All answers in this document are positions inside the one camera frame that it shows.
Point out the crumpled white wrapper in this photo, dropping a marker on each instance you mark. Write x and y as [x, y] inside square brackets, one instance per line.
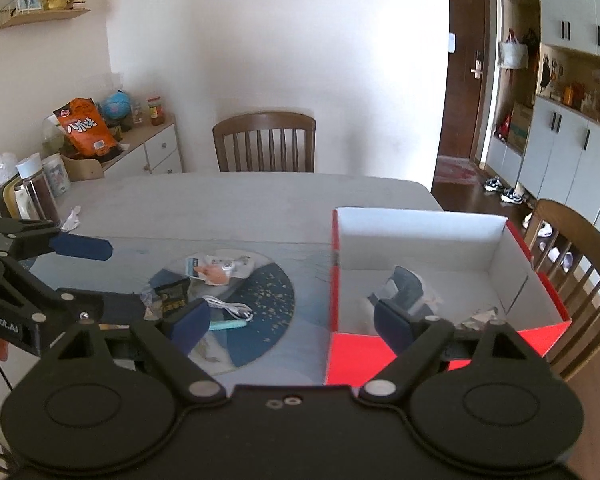
[480, 317]

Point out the red cardboard box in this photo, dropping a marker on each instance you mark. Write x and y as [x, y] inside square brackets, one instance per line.
[350, 355]

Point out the brown cardboard box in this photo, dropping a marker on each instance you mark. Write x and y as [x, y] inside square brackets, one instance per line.
[520, 127]

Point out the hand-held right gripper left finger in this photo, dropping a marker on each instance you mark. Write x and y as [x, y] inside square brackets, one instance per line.
[192, 320]

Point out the clear plastic bag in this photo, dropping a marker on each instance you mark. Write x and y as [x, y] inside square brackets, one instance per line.
[0, 170]

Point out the light wooden chair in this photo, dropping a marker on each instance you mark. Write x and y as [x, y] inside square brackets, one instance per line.
[85, 167]

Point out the tall white cabinet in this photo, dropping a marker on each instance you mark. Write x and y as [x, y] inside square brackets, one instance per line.
[570, 150]

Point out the white drawer sideboard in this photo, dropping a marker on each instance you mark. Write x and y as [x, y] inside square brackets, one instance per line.
[155, 150]

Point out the clear jar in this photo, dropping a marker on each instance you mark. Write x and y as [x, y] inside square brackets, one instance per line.
[57, 175]

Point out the red toy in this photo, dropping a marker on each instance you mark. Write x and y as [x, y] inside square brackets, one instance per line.
[502, 129]

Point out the wooden wall shelf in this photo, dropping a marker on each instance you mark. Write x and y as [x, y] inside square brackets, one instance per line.
[45, 16]

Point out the orange snack bag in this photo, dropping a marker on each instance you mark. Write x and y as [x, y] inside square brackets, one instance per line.
[82, 127]

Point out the black snack packet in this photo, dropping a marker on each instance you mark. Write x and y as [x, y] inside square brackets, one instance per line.
[172, 297]

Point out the dark sneaker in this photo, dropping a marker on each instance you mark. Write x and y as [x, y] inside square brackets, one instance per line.
[512, 195]
[493, 184]

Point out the brown wooden door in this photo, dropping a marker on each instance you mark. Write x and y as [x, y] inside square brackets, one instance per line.
[465, 85]

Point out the red-lid jar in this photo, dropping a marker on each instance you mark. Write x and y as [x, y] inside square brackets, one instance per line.
[155, 112]

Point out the mint green curved plastic item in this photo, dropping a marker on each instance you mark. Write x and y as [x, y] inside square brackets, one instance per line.
[230, 325]

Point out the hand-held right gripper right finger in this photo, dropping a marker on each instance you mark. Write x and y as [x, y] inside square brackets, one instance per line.
[395, 327]

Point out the clear blue packet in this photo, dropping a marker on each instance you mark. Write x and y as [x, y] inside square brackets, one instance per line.
[407, 287]

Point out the white snack packet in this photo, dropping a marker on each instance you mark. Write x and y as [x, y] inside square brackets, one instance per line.
[215, 270]

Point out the small blue globe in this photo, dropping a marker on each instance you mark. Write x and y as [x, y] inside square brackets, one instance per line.
[116, 106]

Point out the clear bottle with white cap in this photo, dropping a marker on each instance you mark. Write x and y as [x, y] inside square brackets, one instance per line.
[37, 195]

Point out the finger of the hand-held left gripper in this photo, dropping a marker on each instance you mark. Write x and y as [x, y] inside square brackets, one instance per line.
[115, 307]
[80, 248]

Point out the grey desktop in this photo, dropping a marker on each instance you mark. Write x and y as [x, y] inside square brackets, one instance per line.
[230, 210]

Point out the white shoe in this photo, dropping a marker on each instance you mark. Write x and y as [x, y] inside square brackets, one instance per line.
[542, 230]

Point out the crumpled white tissue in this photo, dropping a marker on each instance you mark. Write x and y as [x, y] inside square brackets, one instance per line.
[72, 220]

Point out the dark wooden slat-back chair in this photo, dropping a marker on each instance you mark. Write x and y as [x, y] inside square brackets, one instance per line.
[260, 122]
[580, 230]

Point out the red doormat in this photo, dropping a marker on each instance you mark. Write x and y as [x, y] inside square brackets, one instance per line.
[455, 170]

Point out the grey tote bag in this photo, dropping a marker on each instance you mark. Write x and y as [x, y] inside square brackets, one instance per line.
[512, 55]

